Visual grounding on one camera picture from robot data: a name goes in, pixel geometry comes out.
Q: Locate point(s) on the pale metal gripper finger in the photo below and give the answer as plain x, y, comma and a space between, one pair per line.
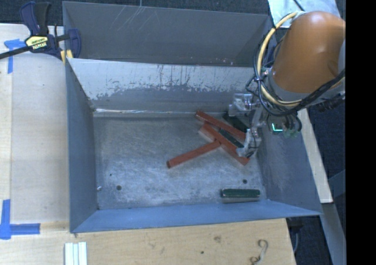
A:
254, 141
242, 151

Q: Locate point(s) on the dark green flat block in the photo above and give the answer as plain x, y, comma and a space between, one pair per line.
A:
240, 193
236, 122
231, 138

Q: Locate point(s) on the red-brown flat block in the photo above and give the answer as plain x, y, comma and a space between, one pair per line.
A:
223, 144
192, 154
218, 123

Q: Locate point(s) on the grey metal bin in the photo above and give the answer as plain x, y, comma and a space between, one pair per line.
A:
164, 169

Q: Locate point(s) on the pale wood board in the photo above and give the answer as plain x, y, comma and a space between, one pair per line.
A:
38, 140

